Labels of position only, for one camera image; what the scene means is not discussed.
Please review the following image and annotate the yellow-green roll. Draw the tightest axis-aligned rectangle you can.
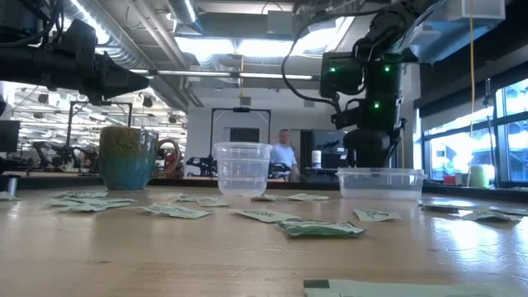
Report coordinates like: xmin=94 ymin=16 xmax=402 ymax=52
xmin=469 ymin=163 xmax=491 ymax=189

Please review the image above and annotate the large glass window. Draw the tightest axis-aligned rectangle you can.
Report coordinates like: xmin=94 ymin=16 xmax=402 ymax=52
xmin=420 ymin=78 xmax=528 ymax=186

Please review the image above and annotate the round clear plastic cup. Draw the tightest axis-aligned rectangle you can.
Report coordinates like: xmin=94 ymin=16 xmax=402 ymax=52
xmin=213 ymin=141 xmax=274 ymax=198

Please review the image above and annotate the yellow cable with plug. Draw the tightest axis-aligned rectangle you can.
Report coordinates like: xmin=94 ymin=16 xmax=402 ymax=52
xmin=465 ymin=0 xmax=476 ymax=187

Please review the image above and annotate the black aluminium table frame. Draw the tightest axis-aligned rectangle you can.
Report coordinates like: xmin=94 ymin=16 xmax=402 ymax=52
xmin=0 ymin=171 xmax=528 ymax=204

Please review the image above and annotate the rectangular clear plastic container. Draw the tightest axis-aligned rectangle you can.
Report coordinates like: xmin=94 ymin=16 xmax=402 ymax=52
xmin=334 ymin=167 xmax=429 ymax=202

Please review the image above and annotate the black looped gripper cable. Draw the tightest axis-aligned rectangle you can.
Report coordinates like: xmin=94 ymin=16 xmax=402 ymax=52
xmin=280 ymin=7 xmax=343 ymax=113

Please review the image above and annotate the black equipment cabinet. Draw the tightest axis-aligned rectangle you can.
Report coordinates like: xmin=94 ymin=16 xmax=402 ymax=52
xmin=309 ymin=129 xmax=350 ymax=170

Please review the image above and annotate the black computer monitor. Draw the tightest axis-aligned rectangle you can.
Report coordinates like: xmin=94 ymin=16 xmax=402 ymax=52
xmin=0 ymin=120 xmax=21 ymax=153

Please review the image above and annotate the black metal gantry frame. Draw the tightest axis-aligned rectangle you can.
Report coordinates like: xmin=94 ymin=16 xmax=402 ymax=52
xmin=210 ymin=106 xmax=272 ymax=166
xmin=65 ymin=100 xmax=134 ymax=146

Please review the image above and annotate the thick dark green packet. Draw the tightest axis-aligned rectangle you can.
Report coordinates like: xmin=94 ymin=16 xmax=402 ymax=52
xmin=275 ymin=219 xmax=367 ymax=238

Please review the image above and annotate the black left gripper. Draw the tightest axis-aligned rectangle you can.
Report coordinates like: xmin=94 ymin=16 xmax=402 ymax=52
xmin=81 ymin=49 xmax=150 ymax=105

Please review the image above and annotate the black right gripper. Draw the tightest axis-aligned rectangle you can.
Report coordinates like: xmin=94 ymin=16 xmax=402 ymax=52
xmin=331 ymin=97 xmax=409 ymax=169

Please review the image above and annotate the silver ventilation duct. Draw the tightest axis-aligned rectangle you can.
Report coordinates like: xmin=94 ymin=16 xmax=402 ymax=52
xmin=61 ymin=0 xmax=154 ymax=69

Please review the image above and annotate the person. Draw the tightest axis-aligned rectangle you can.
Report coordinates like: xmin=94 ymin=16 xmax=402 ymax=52
xmin=269 ymin=128 xmax=301 ymax=183

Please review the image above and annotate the brown mug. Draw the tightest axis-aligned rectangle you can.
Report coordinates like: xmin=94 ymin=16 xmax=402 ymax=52
xmin=97 ymin=125 xmax=183 ymax=191

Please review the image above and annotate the long ceiling light bar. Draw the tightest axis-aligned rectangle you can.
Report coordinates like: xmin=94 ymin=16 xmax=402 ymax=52
xmin=130 ymin=68 xmax=315 ymax=81

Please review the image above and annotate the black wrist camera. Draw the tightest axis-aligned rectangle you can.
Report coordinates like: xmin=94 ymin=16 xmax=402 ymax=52
xmin=53 ymin=18 xmax=99 ymax=57

